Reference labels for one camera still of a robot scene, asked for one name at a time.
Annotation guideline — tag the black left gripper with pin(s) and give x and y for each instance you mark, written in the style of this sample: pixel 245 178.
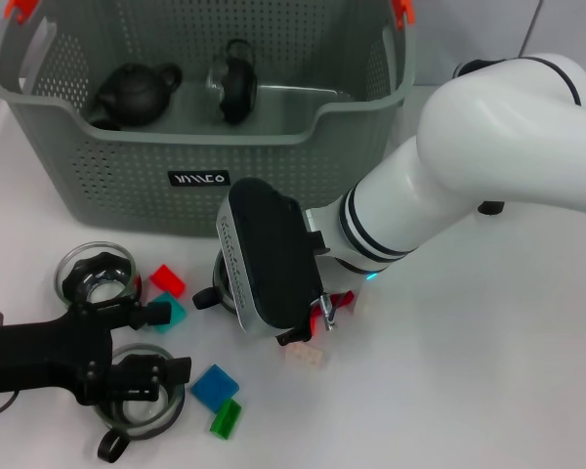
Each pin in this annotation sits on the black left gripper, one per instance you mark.
pixel 44 356

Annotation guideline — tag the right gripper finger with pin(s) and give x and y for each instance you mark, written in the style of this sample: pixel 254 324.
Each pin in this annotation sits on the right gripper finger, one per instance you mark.
pixel 293 336

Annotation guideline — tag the glass teacup black holder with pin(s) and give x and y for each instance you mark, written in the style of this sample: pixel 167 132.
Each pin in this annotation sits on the glass teacup black holder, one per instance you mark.
pixel 237 88
pixel 202 298
pixel 141 415
pixel 78 273

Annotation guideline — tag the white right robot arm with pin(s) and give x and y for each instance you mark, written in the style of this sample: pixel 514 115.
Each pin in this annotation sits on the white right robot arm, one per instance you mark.
pixel 469 146

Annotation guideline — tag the grey perforated storage bin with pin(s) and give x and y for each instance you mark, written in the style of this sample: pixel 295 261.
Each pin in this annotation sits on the grey perforated storage bin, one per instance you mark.
pixel 127 205

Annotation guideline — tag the red stepped toy brick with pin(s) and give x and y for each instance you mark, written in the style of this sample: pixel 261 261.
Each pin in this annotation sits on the red stepped toy brick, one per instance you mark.
pixel 313 326

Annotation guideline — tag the clear translucent toy brick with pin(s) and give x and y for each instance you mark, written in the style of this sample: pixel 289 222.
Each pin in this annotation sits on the clear translucent toy brick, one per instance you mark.
pixel 306 355

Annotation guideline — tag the teal toy brick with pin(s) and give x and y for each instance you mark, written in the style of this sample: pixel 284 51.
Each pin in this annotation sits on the teal toy brick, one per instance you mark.
pixel 177 316

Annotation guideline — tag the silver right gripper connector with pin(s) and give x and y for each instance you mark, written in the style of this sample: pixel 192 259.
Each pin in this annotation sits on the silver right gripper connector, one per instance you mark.
pixel 328 310

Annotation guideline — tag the bright red toy brick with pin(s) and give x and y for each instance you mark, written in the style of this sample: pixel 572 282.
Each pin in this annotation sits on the bright red toy brick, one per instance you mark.
pixel 166 280

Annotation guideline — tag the blue toy brick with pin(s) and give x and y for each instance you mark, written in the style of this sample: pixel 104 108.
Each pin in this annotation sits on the blue toy brick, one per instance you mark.
pixel 215 386

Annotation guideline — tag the green toy brick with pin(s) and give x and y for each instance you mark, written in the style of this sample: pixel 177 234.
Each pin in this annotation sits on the green toy brick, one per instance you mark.
pixel 226 419

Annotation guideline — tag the dark clay teapot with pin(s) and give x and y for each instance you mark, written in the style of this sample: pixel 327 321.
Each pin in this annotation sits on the dark clay teapot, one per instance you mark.
pixel 132 93

